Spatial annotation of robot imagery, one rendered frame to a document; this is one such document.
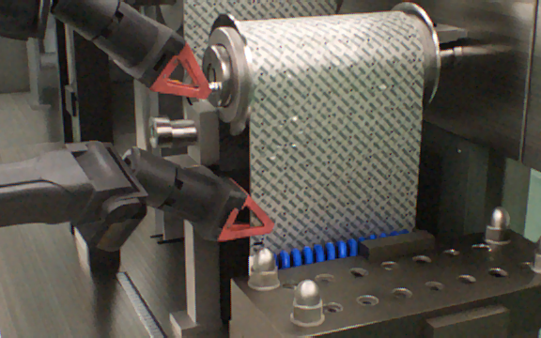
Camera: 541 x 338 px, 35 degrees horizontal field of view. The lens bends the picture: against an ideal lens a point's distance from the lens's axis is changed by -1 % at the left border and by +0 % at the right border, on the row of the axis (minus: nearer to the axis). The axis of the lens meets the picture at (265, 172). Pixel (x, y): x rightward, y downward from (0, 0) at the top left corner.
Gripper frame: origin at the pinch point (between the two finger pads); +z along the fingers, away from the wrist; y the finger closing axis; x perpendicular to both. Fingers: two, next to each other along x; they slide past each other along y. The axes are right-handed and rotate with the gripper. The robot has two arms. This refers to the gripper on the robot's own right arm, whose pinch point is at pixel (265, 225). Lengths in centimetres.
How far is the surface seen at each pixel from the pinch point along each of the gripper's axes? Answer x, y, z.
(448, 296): 3.7, 18.1, 14.8
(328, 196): 6.4, 0.3, 6.1
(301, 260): -1.7, 3.6, 4.6
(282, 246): -1.6, 0.3, 3.4
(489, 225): 12.2, 7.0, 25.8
